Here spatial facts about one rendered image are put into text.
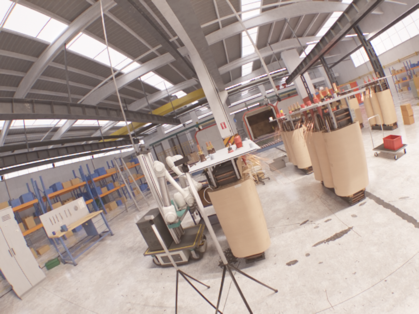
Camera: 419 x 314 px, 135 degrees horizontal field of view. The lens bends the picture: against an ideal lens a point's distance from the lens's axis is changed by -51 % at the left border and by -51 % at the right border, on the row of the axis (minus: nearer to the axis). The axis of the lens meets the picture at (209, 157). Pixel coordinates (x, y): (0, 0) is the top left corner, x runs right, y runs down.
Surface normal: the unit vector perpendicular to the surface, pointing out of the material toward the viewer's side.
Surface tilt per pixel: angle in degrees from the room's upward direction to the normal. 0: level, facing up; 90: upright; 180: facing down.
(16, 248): 90
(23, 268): 90
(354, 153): 90
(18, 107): 90
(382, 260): 0
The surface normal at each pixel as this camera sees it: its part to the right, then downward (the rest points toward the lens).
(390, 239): -0.36, -0.93
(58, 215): 0.92, -0.33
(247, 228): -0.17, 0.14
